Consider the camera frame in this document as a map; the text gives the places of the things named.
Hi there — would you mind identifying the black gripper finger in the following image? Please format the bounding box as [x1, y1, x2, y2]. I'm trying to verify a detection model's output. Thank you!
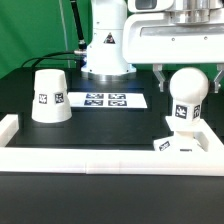
[153, 64, 166, 92]
[210, 64, 224, 93]

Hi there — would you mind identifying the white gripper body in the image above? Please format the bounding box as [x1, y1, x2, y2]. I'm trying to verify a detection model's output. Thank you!
[123, 9, 224, 64]

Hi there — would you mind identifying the white lamp bulb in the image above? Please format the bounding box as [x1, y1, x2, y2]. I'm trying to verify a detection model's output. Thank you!
[169, 67, 209, 125]

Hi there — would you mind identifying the white lamp base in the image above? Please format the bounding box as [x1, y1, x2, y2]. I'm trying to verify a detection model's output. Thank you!
[153, 116, 206, 152]

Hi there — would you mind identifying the white lamp shade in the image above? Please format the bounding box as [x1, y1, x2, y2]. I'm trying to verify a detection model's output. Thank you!
[32, 69, 72, 123]

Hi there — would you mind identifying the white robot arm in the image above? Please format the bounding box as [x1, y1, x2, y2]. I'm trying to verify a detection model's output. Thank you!
[82, 0, 224, 92]

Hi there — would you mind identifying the white marker sheet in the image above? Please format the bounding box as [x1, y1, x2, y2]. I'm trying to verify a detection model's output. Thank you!
[68, 92, 147, 109]

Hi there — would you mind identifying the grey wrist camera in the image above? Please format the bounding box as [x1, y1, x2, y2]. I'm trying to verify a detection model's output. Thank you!
[128, 0, 174, 13]

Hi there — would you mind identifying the black cable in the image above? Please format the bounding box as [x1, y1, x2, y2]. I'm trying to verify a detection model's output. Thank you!
[20, 50, 88, 69]

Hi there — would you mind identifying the white U-shaped frame barrier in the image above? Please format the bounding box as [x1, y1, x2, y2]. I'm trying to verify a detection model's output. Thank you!
[0, 114, 224, 176]

